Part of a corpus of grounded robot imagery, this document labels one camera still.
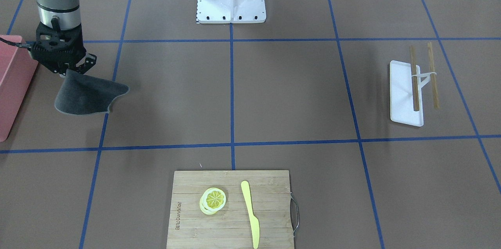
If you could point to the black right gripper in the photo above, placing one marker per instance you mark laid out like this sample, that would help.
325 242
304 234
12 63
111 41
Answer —
89 62

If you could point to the dark grey cloth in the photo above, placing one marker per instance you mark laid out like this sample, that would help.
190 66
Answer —
86 95

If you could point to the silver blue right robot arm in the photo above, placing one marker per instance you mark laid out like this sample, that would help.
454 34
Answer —
58 15

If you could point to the pink plastic bin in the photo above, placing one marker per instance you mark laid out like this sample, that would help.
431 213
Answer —
16 72

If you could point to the yellow lemon slices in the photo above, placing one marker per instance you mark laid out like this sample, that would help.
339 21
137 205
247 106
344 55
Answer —
212 201

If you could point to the bamboo cutting board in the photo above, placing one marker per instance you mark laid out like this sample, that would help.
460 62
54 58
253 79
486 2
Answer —
229 228

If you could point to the yellow plastic knife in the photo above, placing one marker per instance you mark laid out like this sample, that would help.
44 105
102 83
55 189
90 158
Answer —
253 220

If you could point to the white rectangular tray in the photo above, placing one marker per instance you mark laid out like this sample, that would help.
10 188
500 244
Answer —
401 96

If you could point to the white chopstick connector clip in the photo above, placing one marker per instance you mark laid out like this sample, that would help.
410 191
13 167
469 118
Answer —
419 80

